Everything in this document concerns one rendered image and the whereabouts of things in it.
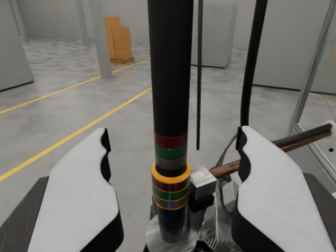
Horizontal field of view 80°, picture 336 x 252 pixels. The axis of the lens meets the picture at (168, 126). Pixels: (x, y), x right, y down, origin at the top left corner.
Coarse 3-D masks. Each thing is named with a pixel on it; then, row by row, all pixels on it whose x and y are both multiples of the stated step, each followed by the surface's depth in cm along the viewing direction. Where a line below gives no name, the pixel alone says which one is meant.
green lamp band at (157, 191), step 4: (152, 184) 22; (188, 184) 22; (152, 188) 23; (156, 188) 22; (184, 188) 21; (188, 188) 22; (156, 192) 22; (160, 192) 21; (164, 192) 21; (168, 192) 21; (172, 192) 21; (176, 192) 21; (180, 192) 21; (184, 192) 22; (160, 196) 22; (164, 196) 21; (168, 196) 21; (172, 196) 21; (176, 196) 21; (180, 196) 22
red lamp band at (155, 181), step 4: (152, 176) 21; (188, 176) 21; (152, 180) 22; (156, 180) 21; (184, 180) 21; (188, 180) 22; (156, 184) 21; (160, 184) 21; (164, 184) 20; (168, 184) 20; (172, 184) 20; (176, 184) 20; (180, 184) 21; (184, 184) 21; (160, 188) 21; (164, 188) 21; (168, 188) 21; (172, 188) 21; (176, 188) 21; (180, 188) 21
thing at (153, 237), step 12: (204, 168) 26; (204, 180) 24; (216, 180) 24; (192, 192) 24; (204, 192) 24; (192, 204) 24; (204, 204) 25; (156, 216) 30; (192, 216) 26; (156, 228) 28; (192, 228) 27; (156, 240) 27; (180, 240) 27; (192, 240) 27
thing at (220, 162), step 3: (234, 135) 54; (234, 138) 51; (231, 141) 52; (228, 144) 53; (228, 147) 51; (225, 150) 51; (222, 153) 55; (225, 153) 64; (222, 156) 52; (219, 159) 51; (222, 159) 60; (219, 162) 53; (222, 162) 67; (216, 165) 51; (219, 165) 59; (204, 210) 58; (204, 213) 58
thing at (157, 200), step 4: (152, 192) 23; (188, 192) 23; (156, 196) 22; (188, 196) 23; (156, 200) 23; (160, 200) 22; (164, 200) 22; (180, 200) 22; (184, 200) 22; (160, 204) 22; (164, 204) 22; (168, 204) 22; (172, 204) 22; (176, 204) 22; (180, 204) 22; (172, 208) 22
